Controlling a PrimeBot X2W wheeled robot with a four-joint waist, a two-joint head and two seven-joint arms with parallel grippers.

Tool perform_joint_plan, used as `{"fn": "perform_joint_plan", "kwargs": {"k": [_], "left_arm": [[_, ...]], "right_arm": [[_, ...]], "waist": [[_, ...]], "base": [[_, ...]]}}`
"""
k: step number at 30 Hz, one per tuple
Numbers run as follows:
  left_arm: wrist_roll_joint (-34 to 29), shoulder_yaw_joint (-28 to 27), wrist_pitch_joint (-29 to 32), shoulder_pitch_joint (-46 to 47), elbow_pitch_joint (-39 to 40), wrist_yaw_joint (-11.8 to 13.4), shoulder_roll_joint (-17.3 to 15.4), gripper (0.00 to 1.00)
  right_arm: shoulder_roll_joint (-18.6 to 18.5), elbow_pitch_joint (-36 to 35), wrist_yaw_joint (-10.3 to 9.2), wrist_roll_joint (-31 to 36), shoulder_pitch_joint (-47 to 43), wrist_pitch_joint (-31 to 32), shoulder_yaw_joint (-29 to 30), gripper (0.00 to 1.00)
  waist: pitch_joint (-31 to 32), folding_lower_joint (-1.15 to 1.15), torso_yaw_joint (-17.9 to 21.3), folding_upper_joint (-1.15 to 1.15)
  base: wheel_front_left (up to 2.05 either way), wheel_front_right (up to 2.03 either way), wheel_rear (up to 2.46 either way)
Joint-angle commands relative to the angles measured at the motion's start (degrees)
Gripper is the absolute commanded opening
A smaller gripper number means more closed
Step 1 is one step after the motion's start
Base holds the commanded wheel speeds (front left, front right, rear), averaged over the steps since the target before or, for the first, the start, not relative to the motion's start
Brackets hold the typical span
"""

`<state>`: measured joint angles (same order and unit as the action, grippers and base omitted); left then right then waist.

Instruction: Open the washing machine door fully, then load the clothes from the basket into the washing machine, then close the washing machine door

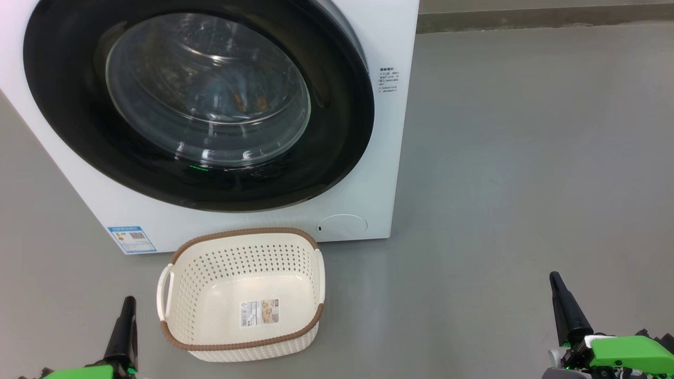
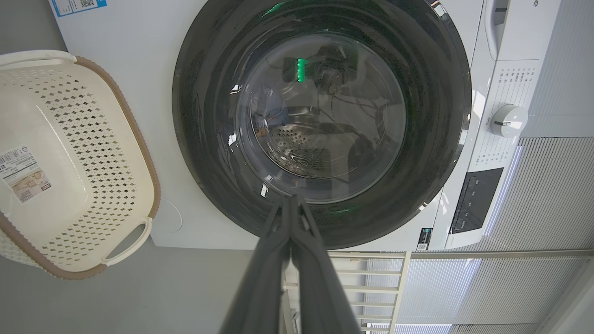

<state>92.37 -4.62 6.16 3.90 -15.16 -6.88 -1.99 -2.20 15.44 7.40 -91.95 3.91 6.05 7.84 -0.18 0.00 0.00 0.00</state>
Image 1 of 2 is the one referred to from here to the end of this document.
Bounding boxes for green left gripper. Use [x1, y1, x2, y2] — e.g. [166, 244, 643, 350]
[39, 296, 138, 379]

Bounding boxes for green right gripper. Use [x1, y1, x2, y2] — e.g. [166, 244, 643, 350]
[545, 272, 674, 379]

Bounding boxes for round dark glass washer door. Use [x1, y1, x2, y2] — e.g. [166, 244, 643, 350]
[23, 0, 375, 213]

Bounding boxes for blue patterned clothes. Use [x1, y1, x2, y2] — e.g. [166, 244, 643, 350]
[179, 74, 274, 123]

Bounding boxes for white front-load washing machine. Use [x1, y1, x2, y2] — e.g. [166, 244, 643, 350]
[0, 0, 420, 255]

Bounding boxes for blue energy label sticker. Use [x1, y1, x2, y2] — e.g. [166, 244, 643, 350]
[107, 226, 157, 255]

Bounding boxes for cream perforated laundry basket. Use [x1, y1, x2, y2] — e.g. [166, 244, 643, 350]
[156, 227, 326, 363]

